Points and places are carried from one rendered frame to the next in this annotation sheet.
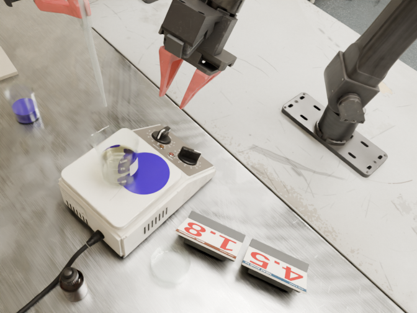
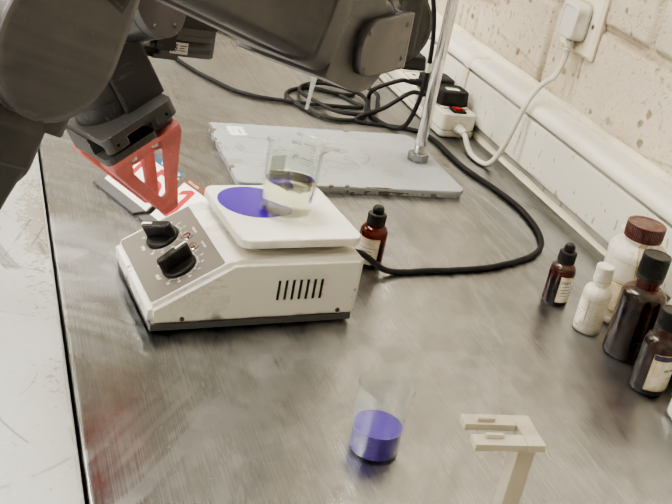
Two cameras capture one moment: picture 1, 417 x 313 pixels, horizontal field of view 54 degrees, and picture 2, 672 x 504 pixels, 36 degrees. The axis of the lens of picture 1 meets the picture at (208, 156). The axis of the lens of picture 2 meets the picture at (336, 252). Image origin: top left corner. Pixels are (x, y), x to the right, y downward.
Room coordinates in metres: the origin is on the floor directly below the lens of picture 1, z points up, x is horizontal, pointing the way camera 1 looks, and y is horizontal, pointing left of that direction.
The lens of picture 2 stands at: (1.04, 0.59, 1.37)
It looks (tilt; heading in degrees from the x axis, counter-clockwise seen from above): 25 degrees down; 209
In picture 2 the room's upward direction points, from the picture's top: 11 degrees clockwise
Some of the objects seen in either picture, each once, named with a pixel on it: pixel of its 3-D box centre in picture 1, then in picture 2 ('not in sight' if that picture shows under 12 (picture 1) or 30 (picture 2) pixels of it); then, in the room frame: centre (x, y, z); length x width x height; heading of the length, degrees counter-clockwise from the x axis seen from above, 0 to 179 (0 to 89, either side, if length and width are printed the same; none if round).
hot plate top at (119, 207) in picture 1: (123, 174); (280, 214); (0.30, 0.11, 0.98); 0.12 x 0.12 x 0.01; 57
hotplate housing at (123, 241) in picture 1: (137, 181); (248, 256); (0.32, 0.10, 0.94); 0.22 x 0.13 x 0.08; 148
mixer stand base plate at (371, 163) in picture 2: not in sight; (332, 158); (-0.05, -0.05, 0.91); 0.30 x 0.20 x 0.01; 142
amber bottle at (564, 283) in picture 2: not in sight; (562, 272); (0.07, 0.32, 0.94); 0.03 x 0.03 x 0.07
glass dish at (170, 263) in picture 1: (170, 264); not in sight; (0.22, 0.02, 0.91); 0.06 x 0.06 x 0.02
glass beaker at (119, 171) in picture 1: (116, 157); (293, 176); (0.30, 0.12, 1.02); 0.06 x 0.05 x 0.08; 97
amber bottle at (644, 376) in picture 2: not in sight; (659, 349); (0.16, 0.45, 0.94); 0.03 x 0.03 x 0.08
